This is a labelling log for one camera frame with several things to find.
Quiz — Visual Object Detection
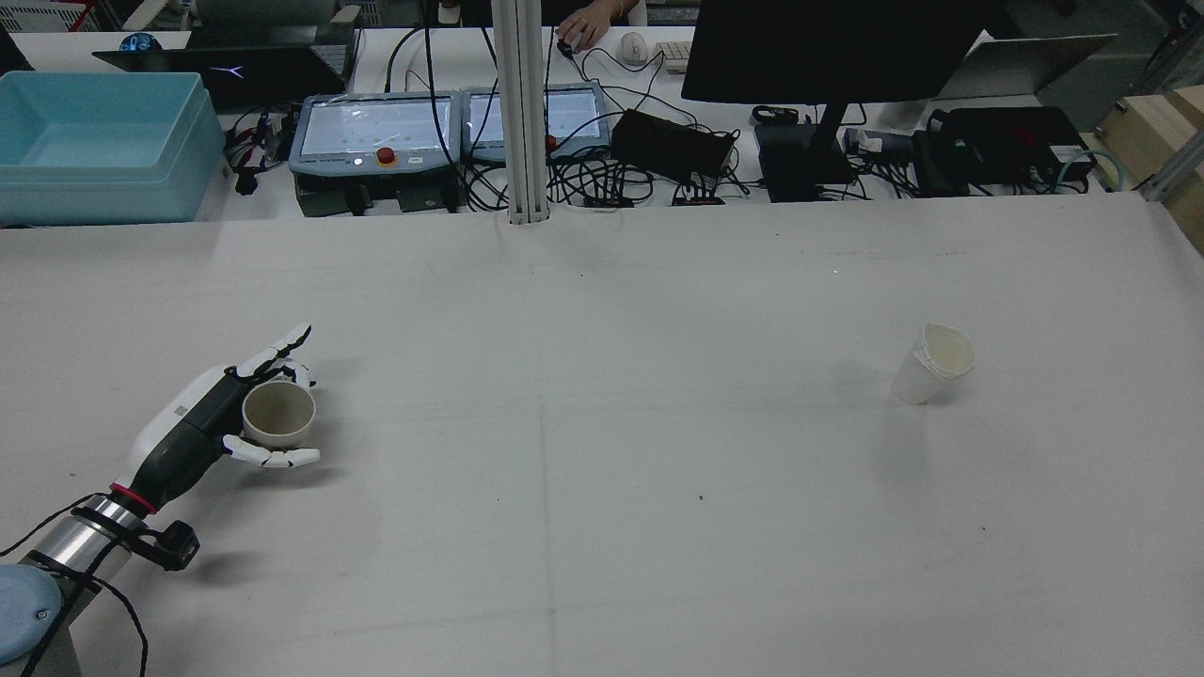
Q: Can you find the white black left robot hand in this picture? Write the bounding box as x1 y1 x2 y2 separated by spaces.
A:
110 323 322 514

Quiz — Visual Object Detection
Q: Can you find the beige paper cup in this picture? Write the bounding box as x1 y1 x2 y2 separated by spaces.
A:
242 380 318 450

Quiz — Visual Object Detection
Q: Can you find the white paper cup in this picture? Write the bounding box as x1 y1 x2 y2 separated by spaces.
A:
891 323 976 406

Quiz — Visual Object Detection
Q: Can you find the teal plastic bin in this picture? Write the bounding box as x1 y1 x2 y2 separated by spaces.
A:
0 71 228 228

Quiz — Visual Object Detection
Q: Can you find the teach pendant with red button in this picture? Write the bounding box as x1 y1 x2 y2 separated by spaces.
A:
288 91 464 178

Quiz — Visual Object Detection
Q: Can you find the black laptop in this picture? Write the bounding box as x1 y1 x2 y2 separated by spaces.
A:
92 44 351 115

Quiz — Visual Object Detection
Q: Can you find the grey teach pendant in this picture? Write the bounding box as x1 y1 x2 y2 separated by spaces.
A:
459 83 615 164

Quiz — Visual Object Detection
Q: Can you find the black power brick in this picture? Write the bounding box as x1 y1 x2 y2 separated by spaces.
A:
610 109 737 181

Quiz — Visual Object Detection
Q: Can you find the person's hand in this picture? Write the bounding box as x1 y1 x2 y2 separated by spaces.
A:
557 0 629 53

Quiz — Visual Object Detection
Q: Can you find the black monitor with stand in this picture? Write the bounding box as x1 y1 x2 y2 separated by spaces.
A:
681 0 1000 204

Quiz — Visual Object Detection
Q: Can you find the black electronics box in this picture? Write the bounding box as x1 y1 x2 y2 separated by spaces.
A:
926 106 1098 197

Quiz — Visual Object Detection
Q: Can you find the silver laptop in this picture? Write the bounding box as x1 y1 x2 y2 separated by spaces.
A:
931 34 1119 102

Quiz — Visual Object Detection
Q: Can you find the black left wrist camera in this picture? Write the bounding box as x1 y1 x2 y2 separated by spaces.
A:
139 520 201 573

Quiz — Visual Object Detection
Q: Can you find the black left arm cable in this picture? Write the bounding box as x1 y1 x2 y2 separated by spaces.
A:
0 506 151 677

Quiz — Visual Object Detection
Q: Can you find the white aluminium camera post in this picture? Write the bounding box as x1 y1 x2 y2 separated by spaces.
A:
491 0 551 227

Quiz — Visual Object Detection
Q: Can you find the teal network cable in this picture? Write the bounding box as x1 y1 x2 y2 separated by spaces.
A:
1057 148 1129 195

